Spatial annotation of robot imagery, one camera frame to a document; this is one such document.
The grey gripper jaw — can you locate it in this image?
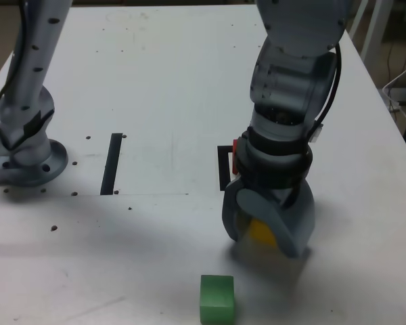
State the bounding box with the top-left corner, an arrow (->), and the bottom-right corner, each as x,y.
235,181 -> 317,260
222,181 -> 250,242

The yellow wooden cube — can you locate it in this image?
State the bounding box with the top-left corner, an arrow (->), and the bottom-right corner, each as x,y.
245,218 -> 277,245

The red wooden cube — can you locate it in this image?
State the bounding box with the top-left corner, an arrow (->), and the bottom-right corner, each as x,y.
232,139 -> 240,175

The green wooden cube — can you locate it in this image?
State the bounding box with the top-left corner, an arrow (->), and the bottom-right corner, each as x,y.
199,274 -> 236,325

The black tape square outline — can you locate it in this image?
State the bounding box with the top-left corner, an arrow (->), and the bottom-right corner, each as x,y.
217,145 -> 236,192

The black tape strip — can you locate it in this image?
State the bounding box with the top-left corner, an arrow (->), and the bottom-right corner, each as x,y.
100,133 -> 124,196

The thick white furniture leg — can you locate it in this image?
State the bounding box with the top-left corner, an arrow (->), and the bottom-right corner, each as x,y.
361,0 -> 393,67

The thin white furniture leg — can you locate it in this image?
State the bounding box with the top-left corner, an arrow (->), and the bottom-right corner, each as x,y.
351,0 -> 369,38

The white cable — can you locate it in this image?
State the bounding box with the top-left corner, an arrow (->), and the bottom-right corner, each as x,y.
381,56 -> 406,126

